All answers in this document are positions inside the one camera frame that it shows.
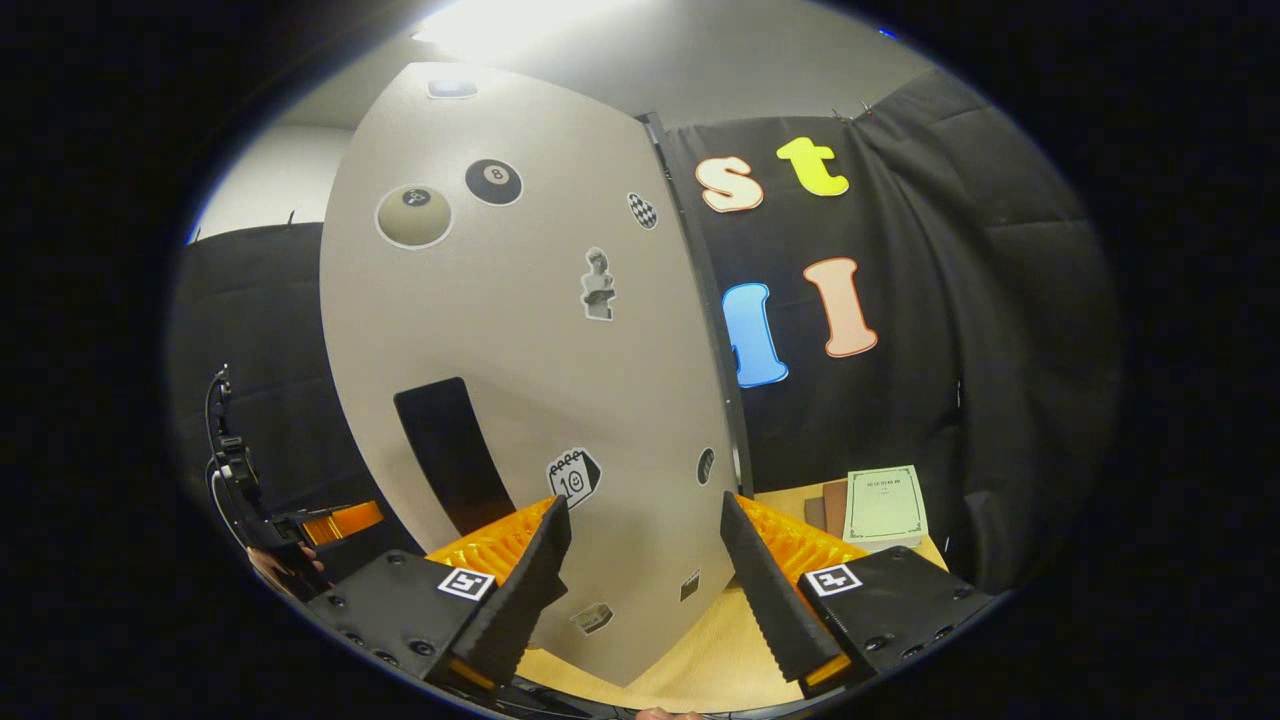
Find grey cabinet door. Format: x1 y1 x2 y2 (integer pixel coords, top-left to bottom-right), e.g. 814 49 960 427
320 62 753 689

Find brown book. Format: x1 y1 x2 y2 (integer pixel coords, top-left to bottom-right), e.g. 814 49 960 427
804 480 851 533

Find black backdrop cloth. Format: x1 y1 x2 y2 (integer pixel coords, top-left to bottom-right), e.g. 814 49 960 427
165 65 1121 601

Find black door handle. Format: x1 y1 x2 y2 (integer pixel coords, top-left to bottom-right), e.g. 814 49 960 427
393 377 516 538

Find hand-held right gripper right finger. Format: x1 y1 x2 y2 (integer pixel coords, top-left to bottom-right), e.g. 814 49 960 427
720 490 996 701

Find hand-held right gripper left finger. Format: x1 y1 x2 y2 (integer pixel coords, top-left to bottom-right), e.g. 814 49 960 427
305 495 573 696

